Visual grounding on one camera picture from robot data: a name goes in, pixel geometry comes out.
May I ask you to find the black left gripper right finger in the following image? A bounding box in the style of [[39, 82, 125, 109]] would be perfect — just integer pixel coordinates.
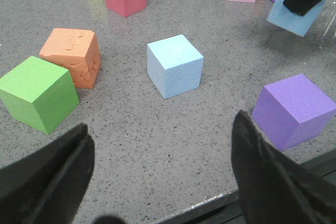
[[231, 110, 335, 223]]

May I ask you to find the smooth light blue foam cube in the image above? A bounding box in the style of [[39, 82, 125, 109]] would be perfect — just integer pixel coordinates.
[[267, 0, 325, 37]]

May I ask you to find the green foam cube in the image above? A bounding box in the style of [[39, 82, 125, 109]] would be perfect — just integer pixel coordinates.
[[1, 56, 79, 134]]

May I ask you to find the textured light blue foam cube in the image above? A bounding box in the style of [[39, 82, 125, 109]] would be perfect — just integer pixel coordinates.
[[147, 35, 204, 99]]

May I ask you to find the front purple foam cube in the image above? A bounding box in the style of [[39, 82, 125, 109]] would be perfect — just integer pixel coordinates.
[[252, 74, 335, 151]]

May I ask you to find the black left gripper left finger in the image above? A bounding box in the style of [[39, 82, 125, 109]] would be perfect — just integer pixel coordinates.
[[1, 124, 95, 223]]

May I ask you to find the dented orange foam cube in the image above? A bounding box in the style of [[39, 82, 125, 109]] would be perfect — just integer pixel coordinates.
[[39, 28, 101, 89]]

